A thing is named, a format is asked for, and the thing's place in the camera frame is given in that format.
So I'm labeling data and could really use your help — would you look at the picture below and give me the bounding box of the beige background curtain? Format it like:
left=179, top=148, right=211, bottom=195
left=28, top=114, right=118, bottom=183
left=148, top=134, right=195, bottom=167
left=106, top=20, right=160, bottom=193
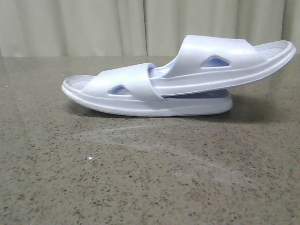
left=0, top=0, right=300, bottom=57

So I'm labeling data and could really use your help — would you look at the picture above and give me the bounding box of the light blue slipper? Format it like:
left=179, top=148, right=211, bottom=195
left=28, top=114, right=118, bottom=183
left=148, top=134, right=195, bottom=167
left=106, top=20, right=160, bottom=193
left=62, top=63, right=233, bottom=117
left=149, top=35, right=296, bottom=96

